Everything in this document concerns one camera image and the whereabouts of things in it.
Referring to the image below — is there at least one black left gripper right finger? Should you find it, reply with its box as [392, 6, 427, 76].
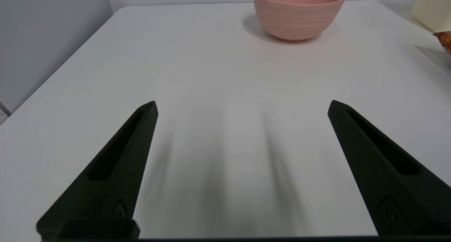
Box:
[328, 100, 451, 236]

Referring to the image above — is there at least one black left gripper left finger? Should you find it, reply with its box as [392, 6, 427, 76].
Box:
[36, 101, 159, 240]

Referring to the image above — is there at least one orange cookie bag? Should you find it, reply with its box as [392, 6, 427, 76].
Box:
[433, 31, 451, 56]

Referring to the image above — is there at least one cream plastic storage box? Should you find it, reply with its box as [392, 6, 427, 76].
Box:
[410, 0, 451, 33]

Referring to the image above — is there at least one pink bowl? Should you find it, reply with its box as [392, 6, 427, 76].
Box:
[253, 0, 347, 43]

